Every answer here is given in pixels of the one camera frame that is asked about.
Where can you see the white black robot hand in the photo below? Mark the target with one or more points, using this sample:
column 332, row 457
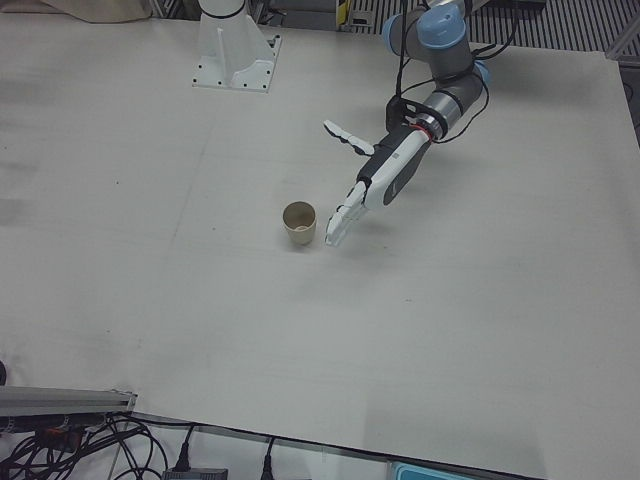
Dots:
column 390, row 172

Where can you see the plain beige paper cup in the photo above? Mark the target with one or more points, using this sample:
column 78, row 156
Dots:
column 299, row 236

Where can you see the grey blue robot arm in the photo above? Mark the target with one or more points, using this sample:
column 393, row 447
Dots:
column 445, row 30

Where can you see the yellow black striped strip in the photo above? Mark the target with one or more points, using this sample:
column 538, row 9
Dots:
column 342, row 10

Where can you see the light blue plastic box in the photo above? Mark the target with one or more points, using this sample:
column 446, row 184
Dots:
column 440, row 472

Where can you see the beige fabric cloth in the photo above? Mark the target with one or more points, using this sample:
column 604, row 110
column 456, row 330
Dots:
column 95, row 9

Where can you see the dark grey power adapter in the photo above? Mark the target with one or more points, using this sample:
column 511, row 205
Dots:
column 195, row 474

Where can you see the aluminium profile bar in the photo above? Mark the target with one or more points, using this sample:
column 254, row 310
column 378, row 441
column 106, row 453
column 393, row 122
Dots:
column 60, row 399

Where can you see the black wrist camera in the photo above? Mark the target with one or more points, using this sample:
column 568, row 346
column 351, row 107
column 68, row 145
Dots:
column 395, row 112

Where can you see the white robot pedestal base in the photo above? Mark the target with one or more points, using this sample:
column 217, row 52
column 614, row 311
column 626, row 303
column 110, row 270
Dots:
column 230, row 50

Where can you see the aluminium frame extrusion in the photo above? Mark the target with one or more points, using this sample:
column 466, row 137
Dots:
column 625, row 37

